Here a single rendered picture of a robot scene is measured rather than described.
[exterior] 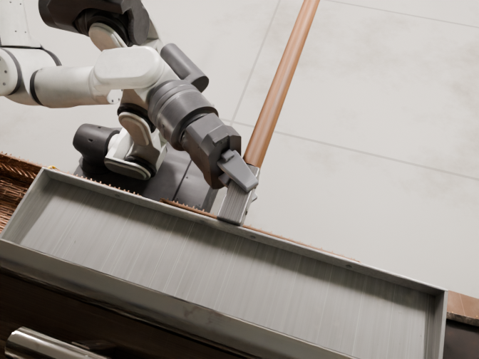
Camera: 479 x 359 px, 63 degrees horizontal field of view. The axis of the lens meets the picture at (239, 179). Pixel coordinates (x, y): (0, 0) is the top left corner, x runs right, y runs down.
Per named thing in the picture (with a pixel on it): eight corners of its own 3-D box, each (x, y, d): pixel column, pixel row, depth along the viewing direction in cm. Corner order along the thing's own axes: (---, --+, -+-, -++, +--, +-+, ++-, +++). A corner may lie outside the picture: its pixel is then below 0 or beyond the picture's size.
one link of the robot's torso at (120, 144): (108, 173, 170) (99, 157, 159) (128, 138, 180) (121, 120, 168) (151, 186, 167) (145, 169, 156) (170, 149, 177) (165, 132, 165)
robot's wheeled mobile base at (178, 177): (68, 212, 182) (36, 175, 153) (119, 128, 207) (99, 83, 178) (196, 251, 172) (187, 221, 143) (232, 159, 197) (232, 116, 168)
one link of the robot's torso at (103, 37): (120, 132, 139) (72, 21, 99) (140, 97, 148) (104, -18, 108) (159, 143, 137) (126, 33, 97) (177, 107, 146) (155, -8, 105)
